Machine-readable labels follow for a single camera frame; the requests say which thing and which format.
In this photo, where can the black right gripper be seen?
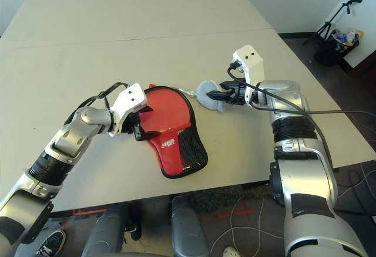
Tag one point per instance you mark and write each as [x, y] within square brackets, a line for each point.
[239, 94]

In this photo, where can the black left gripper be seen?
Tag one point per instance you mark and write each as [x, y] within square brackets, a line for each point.
[132, 125]

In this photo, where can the black red paddle case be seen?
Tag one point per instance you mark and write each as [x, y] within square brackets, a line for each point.
[170, 154]

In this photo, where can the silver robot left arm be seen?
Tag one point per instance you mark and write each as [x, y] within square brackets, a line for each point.
[58, 148]

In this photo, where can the red tape line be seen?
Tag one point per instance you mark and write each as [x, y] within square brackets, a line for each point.
[88, 211]

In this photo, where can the black bin with bottles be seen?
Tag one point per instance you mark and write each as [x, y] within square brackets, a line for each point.
[332, 53]

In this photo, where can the grey robot right leg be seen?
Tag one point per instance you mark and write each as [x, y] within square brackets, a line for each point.
[188, 230]

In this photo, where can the grey robot leg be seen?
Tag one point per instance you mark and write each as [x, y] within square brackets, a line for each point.
[105, 233]
[188, 230]

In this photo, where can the grey robot left leg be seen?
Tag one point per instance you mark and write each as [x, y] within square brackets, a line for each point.
[105, 233]

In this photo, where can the red tape cross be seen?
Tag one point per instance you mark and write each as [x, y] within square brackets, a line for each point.
[246, 210]

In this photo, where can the black tripod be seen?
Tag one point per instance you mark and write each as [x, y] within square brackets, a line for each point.
[332, 19]

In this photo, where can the black white-laced sneaker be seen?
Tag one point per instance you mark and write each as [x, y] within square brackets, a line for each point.
[53, 243]

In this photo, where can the white perforated shoe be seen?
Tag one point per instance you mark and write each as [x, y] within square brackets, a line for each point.
[230, 252]

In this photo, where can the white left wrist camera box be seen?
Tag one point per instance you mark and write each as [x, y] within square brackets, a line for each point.
[129, 98]

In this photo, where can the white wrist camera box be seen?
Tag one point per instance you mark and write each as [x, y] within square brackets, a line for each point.
[129, 98]
[251, 60]

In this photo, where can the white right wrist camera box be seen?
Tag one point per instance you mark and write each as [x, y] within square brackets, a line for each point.
[251, 60]

